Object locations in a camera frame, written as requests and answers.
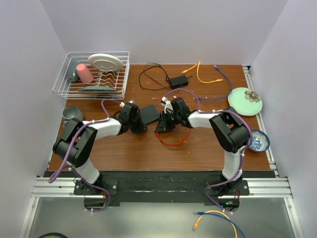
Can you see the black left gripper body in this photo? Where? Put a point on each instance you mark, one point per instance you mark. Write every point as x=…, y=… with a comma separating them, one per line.
x=130, y=122

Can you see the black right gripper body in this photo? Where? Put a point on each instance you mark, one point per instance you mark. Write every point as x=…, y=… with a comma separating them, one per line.
x=177, y=116

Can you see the black network switch box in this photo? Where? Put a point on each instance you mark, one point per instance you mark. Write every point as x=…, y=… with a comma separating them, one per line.
x=149, y=114

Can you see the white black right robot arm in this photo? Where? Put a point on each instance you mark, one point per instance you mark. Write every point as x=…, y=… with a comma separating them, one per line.
x=232, y=132

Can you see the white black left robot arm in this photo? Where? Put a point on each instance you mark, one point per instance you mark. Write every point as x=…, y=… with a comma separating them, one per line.
x=75, y=144

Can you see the black power adapter brick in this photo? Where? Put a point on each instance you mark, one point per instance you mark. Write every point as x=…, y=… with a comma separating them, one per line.
x=178, y=82

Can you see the grey green plate in rack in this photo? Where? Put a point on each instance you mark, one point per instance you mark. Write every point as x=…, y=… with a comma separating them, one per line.
x=97, y=89

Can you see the grey ceramic mug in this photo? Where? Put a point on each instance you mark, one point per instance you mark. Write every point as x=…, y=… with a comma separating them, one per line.
x=69, y=113

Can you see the pink plastic cup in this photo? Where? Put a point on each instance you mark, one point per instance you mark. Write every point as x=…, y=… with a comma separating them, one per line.
x=84, y=74

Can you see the white plate in rack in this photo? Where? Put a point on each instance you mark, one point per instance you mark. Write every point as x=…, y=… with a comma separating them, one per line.
x=105, y=62

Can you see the mint green flower plate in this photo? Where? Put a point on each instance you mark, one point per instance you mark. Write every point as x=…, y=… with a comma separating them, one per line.
x=245, y=101

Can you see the dark green cup in rack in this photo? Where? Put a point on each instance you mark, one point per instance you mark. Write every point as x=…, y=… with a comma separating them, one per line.
x=71, y=73

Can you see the blue white patterned bowl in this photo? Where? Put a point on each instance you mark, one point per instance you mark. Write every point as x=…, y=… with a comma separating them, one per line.
x=260, y=142

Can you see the dark round object bottom edge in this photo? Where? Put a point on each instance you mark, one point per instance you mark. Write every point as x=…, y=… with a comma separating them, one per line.
x=53, y=235

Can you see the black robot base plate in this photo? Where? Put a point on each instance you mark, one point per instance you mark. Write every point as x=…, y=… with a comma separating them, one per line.
x=169, y=186

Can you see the white wire dish rack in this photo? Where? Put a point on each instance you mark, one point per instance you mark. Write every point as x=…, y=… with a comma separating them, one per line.
x=108, y=74

